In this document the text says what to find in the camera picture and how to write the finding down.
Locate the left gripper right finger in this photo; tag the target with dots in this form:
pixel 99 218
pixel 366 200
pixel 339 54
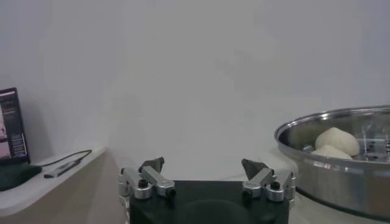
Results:
pixel 265 182

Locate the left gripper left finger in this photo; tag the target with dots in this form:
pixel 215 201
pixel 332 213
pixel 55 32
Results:
pixel 149 182

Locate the grey usb hub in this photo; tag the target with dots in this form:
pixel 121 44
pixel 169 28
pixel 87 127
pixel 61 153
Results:
pixel 62 169

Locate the white steamed baozi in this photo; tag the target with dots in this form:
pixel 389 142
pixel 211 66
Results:
pixel 338 140
pixel 330 153

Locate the perforated steel steamer basket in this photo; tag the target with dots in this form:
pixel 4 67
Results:
pixel 335 182

